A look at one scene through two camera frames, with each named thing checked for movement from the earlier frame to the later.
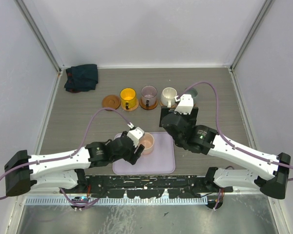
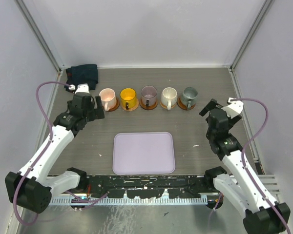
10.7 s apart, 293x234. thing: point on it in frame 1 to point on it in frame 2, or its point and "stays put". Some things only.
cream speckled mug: (168, 96) stays put
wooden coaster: (149, 107) stays put
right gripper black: (191, 119) to (212, 104)
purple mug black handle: (149, 94) stays put
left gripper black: (130, 158) to (98, 112)
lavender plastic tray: (160, 161) stays put
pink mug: (147, 140) to (108, 98)
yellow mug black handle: (128, 98) stays put
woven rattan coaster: (132, 108) stays put
